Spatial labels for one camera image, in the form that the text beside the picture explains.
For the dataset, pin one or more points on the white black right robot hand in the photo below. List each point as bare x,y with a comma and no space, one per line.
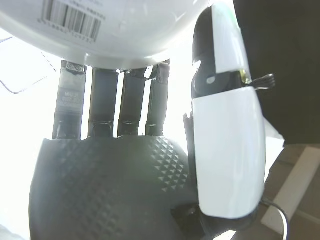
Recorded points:
112,195

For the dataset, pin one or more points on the light wooden frame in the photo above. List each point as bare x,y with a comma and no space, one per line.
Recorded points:
290,185

